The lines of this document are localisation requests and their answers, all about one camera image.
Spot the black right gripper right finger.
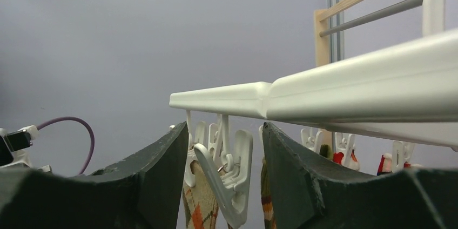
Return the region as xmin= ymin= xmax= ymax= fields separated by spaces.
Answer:
xmin=262 ymin=122 xmax=457 ymax=228

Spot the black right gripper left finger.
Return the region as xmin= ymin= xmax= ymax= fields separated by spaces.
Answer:
xmin=1 ymin=122 xmax=188 ymax=228

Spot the beige argyle sock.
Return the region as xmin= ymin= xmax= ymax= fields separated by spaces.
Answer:
xmin=182 ymin=161 xmax=219 ymax=229
xmin=260 ymin=157 xmax=277 ymax=229

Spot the green striped sock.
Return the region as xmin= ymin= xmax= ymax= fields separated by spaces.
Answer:
xmin=319 ymin=144 xmax=334 ymax=161

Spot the white hanger clip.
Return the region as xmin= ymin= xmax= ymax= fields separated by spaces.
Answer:
xmin=184 ymin=114 xmax=253 ymax=228

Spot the white plastic clip hanger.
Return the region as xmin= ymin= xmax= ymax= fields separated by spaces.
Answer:
xmin=169 ymin=0 xmax=457 ymax=150

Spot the red snowflake sock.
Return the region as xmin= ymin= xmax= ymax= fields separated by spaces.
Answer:
xmin=332 ymin=150 xmax=360 ymax=171

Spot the plain red sock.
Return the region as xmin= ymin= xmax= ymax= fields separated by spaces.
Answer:
xmin=376 ymin=153 xmax=422 ymax=176

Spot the wooden rack frame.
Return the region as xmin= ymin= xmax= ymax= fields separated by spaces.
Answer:
xmin=314 ymin=0 xmax=458 ymax=150

